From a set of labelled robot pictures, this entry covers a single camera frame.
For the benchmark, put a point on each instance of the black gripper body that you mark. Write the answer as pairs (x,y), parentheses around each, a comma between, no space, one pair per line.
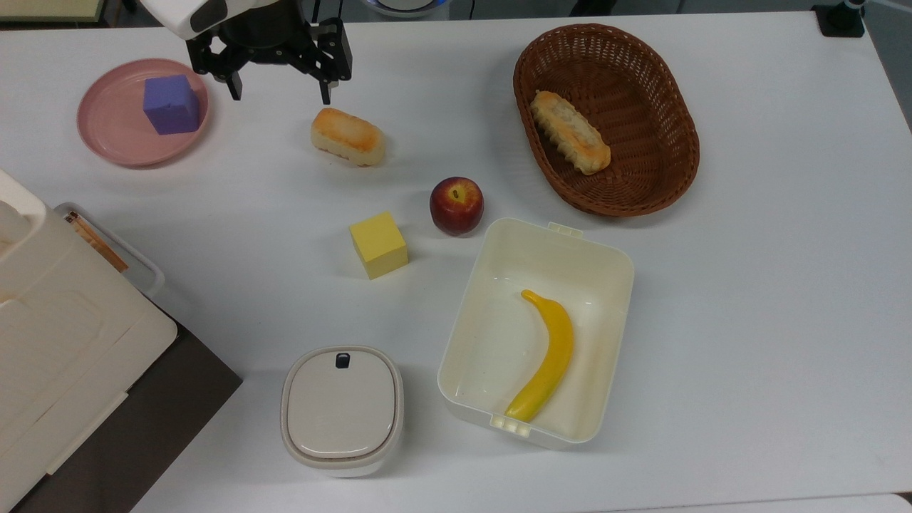
(328,53)

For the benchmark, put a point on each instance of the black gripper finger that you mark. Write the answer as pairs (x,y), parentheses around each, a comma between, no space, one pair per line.
(327,91)
(234,85)

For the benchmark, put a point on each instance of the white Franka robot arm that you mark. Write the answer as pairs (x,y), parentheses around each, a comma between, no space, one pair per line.
(178,14)

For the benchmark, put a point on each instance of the purple foam cube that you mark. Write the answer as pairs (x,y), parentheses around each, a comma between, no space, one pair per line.
(171,107)

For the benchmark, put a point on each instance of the yellow foam cube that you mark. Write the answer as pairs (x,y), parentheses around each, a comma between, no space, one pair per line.
(378,244)

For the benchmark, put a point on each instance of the toasted bread roll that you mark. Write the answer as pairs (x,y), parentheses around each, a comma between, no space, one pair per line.
(348,137)

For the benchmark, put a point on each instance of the pink round plate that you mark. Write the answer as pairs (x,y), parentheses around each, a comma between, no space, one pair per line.
(107,128)

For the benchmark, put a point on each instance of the red apple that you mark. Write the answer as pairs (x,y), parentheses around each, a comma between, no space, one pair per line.
(457,206)

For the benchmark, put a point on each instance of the long ridged bread loaf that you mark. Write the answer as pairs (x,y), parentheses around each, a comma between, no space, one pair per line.
(570,132)

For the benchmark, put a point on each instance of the white plastic lunch box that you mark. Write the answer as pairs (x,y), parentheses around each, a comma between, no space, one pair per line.
(491,342)

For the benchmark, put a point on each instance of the cream toy microwave oven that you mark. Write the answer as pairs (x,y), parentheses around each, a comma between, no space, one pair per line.
(64,342)

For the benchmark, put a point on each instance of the small white lidded bin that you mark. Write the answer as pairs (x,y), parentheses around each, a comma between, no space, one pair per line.
(341,410)

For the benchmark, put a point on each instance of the brown wicker basket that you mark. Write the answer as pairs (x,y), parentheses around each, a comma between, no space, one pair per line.
(641,171)

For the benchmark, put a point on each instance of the dark brown drawer cabinet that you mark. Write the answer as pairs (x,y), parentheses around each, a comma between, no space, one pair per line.
(164,413)

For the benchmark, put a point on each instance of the yellow banana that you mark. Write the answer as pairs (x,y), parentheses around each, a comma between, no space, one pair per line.
(552,356)

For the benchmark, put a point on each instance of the black camera stand clamp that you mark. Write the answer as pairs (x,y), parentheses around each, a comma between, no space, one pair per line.
(839,20)

